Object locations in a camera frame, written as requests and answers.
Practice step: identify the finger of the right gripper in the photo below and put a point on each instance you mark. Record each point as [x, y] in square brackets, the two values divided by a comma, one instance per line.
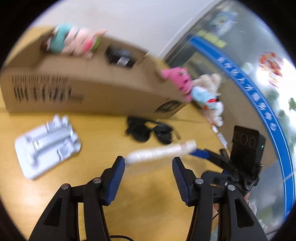
[206, 154]

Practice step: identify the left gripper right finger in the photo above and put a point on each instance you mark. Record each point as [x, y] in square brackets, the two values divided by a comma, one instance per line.
[236, 221]

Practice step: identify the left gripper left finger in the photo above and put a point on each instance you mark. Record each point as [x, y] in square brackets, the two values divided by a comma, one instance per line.
[59, 220]

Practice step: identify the white phone case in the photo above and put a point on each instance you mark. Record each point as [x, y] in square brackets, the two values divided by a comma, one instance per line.
[169, 151]

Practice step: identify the black sunglasses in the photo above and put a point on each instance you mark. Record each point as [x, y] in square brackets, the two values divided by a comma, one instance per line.
[140, 129]

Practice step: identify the white folding phone stand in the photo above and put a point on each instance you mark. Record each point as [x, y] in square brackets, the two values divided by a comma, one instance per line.
[46, 146]

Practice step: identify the black charger box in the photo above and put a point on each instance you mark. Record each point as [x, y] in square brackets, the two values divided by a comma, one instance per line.
[120, 57]

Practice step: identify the pink pig plush toy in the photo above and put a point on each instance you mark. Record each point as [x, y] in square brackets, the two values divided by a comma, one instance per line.
[69, 40]

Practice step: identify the person's right hand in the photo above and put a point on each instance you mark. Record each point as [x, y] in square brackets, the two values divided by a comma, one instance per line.
[216, 206]

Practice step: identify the light blue plush toy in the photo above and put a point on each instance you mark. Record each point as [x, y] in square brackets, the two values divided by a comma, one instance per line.
[203, 98]

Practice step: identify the beige bunny plush toy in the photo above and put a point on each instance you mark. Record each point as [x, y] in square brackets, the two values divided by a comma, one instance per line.
[212, 83]

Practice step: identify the magenta bear plush toy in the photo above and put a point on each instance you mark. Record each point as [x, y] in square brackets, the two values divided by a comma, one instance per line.
[181, 79]

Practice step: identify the brown cardboard box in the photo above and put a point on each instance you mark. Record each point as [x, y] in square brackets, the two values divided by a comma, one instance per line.
[34, 81]

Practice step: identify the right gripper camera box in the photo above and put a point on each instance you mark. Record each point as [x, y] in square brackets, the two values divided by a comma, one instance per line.
[247, 148]

